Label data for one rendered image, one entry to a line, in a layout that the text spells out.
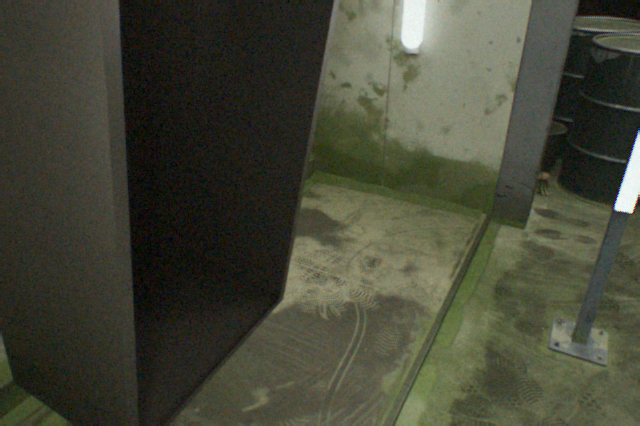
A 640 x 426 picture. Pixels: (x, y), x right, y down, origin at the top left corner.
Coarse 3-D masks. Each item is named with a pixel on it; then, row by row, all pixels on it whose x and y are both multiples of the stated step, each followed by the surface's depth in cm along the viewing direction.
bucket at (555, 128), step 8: (552, 128) 345; (560, 128) 340; (552, 136) 324; (560, 136) 326; (552, 144) 328; (544, 152) 331; (552, 152) 332; (544, 160) 335; (552, 160) 337; (544, 168) 338
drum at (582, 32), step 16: (576, 32) 319; (592, 32) 313; (608, 32) 308; (624, 32) 307; (576, 48) 323; (576, 64) 326; (560, 80) 337; (576, 80) 329; (560, 96) 340; (576, 96) 332; (560, 112) 343; (560, 144) 350; (560, 160) 354
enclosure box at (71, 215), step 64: (0, 0) 60; (64, 0) 55; (128, 0) 100; (192, 0) 116; (256, 0) 111; (320, 0) 104; (0, 64) 65; (64, 64) 59; (128, 64) 107; (192, 64) 125; (256, 64) 118; (320, 64) 111; (0, 128) 72; (64, 128) 65; (128, 128) 114; (192, 128) 136; (256, 128) 127; (0, 192) 80; (64, 192) 71; (128, 192) 123; (192, 192) 148; (256, 192) 137; (0, 256) 90; (64, 256) 79; (128, 256) 75; (192, 256) 159; (256, 256) 148; (0, 320) 103; (64, 320) 89; (128, 320) 82; (192, 320) 138; (256, 320) 142; (64, 384) 102; (128, 384) 90; (192, 384) 122
